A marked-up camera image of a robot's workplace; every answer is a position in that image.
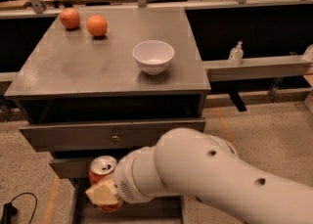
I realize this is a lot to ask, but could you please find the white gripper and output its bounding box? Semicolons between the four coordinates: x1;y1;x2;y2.
85;151;152;205

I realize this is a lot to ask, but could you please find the red coke can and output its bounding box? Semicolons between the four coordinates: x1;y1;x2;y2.
89;156;123;212

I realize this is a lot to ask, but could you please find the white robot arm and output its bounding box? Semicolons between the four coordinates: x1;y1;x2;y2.
86;128;313;224

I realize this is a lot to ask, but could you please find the grey middle drawer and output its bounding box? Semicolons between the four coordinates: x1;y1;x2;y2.
49;157;94;179

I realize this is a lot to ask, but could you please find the grey top drawer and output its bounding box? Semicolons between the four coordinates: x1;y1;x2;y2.
20;118;205;152

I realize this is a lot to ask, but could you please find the grey open bottom drawer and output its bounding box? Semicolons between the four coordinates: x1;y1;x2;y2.
68;178;185;224

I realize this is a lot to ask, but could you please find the grey drawer cabinet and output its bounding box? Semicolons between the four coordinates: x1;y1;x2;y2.
4;6;212;224

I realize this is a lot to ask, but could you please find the white bowl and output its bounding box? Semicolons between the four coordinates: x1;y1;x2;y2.
132;40;175;75

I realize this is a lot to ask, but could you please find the orange fruit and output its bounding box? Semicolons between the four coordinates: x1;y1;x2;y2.
87;15;108;37

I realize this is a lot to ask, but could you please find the red apple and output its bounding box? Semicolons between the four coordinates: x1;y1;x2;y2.
60;8;80;29

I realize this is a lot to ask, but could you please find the clear sanitizer pump bottle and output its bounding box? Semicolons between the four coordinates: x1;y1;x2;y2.
228;41;244;66

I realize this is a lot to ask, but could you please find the black cable with plug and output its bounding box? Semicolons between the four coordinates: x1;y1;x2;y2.
0;192;39;224

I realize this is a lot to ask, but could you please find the grey metal rail shelf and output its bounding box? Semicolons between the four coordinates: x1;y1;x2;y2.
202;55;312;82

